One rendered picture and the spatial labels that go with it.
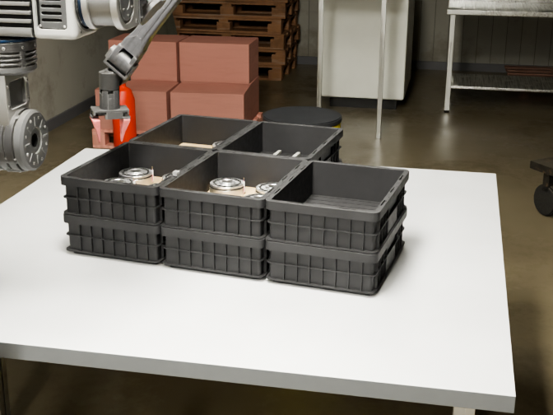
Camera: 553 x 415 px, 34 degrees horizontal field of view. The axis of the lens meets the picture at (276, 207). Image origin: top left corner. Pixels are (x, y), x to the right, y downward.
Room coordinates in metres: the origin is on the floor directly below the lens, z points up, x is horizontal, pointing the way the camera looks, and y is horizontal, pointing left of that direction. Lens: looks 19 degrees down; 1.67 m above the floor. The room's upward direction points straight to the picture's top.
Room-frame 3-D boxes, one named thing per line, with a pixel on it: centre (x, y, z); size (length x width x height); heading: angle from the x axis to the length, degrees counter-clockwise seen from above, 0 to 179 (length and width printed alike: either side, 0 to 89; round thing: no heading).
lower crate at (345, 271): (2.34, -0.17, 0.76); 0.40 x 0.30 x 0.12; 161
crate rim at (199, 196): (2.44, 0.11, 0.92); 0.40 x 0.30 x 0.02; 161
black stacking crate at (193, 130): (2.91, 0.27, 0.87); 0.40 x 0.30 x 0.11; 161
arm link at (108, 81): (2.56, 0.47, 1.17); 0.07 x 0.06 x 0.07; 169
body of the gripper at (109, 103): (2.55, 0.48, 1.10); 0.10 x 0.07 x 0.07; 109
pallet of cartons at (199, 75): (6.34, 0.69, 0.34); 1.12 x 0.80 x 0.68; 76
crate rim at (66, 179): (2.53, 0.39, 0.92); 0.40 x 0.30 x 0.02; 161
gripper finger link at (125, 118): (2.56, 0.46, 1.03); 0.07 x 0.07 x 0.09; 19
